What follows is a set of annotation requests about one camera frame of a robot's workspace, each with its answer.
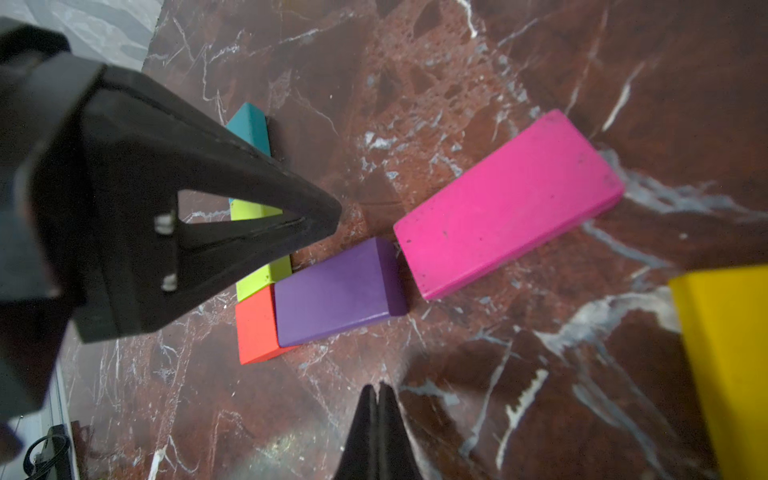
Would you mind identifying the yellow block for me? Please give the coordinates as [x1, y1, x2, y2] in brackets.
[669, 265, 767, 479]

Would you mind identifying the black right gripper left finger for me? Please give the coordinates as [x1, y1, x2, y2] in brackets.
[333, 385, 378, 480]

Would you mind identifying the teal block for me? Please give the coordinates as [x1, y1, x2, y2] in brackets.
[226, 103, 272, 156]

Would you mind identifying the small red block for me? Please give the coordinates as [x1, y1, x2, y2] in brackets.
[235, 285, 296, 365]

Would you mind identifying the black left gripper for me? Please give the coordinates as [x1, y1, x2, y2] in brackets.
[1, 18, 341, 462]

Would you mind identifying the lime green block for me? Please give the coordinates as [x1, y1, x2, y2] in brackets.
[230, 199, 292, 302]

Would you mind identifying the magenta block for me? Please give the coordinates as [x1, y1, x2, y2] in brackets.
[394, 110, 624, 300]

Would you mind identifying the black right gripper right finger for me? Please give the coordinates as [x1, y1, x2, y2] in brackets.
[377, 382, 423, 480]

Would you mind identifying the large purple block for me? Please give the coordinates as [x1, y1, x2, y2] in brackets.
[274, 237, 408, 347]

